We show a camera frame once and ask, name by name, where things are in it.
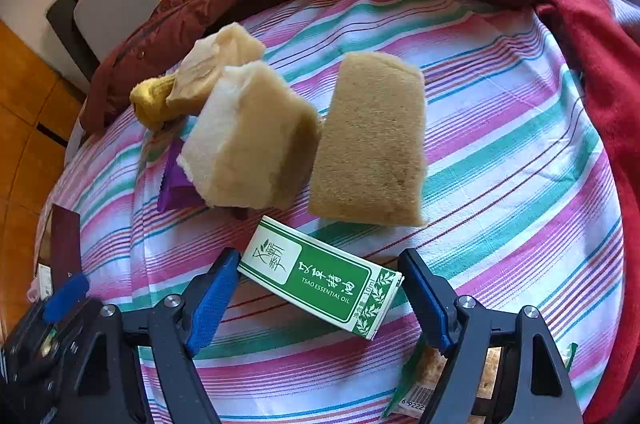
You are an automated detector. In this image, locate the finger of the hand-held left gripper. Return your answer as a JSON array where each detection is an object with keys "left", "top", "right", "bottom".
[{"left": 42, "top": 273, "right": 91, "bottom": 324}]

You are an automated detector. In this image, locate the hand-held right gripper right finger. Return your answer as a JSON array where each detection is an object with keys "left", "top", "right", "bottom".
[{"left": 398, "top": 248, "right": 585, "bottom": 424}]

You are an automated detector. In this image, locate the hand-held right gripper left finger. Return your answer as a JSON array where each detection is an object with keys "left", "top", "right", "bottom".
[{"left": 70, "top": 248, "right": 242, "bottom": 424}]

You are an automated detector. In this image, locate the purple snack packet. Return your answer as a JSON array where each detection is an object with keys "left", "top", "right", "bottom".
[{"left": 156, "top": 136, "right": 251, "bottom": 219}]

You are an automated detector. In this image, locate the green and white carton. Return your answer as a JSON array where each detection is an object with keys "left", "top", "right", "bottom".
[{"left": 236, "top": 215, "right": 404, "bottom": 341}]

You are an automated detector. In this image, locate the thick pale sponge block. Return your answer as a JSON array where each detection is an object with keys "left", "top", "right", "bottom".
[{"left": 177, "top": 60, "right": 323, "bottom": 211}]

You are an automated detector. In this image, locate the tan sponge block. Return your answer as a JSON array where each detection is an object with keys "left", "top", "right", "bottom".
[{"left": 307, "top": 51, "right": 430, "bottom": 227}]

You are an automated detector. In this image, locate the dented pale sponge piece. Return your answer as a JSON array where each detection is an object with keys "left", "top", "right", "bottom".
[{"left": 166, "top": 22, "right": 267, "bottom": 117}]

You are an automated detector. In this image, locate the green snack packet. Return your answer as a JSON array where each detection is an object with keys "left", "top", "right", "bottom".
[{"left": 381, "top": 335, "right": 580, "bottom": 421}]

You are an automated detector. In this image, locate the striped bed sheet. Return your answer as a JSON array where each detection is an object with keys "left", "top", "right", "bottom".
[{"left": 35, "top": 0, "right": 626, "bottom": 424}]

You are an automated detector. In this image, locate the wooden wardrobe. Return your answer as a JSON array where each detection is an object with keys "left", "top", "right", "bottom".
[{"left": 0, "top": 18, "right": 86, "bottom": 345}]

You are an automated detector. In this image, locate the yellow sock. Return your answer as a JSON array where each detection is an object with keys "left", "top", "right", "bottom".
[{"left": 130, "top": 72, "right": 193, "bottom": 132}]

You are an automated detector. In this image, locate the red blanket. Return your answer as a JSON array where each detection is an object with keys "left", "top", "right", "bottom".
[{"left": 532, "top": 0, "right": 640, "bottom": 410}]

